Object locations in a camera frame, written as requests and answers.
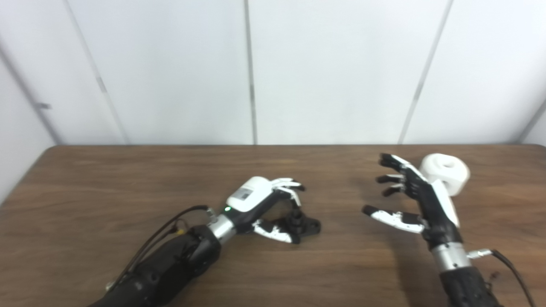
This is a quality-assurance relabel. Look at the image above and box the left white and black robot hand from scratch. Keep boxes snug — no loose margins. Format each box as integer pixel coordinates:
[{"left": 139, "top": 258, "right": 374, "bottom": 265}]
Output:
[{"left": 225, "top": 176, "right": 306, "bottom": 244}]

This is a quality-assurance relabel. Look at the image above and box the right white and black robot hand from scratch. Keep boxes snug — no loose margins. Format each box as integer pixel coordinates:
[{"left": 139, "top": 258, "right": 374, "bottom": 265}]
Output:
[{"left": 362, "top": 153, "right": 463, "bottom": 250}]

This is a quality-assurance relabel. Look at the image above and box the round white piece with holes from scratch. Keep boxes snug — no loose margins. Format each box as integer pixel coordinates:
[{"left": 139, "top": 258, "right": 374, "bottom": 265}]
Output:
[{"left": 419, "top": 153, "right": 470, "bottom": 197}]

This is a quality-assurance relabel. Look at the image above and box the black holder part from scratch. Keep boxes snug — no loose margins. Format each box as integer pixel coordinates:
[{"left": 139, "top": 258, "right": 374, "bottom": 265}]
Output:
[{"left": 273, "top": 208, "right": 321, "bottom": 244}]

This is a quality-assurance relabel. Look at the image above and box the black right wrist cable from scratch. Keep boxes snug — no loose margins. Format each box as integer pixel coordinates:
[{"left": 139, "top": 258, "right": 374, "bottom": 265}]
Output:
[{"left": 467, "top": 249, "right": 536, "bottom": 307}]

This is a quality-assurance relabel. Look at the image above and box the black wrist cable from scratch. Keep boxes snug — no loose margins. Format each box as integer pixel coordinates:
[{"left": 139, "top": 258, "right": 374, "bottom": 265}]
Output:
[
  {"left": 107, "top": 205, "right": 214, "bottom": 291},
  {"left": 467, "top": 249, "right": 536, "bottom": 307}
]

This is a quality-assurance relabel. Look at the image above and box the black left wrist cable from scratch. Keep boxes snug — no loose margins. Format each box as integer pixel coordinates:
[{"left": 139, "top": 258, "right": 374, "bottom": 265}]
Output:
[{"left": 107, "top": 205, "right": 214, "bottom": 291}]

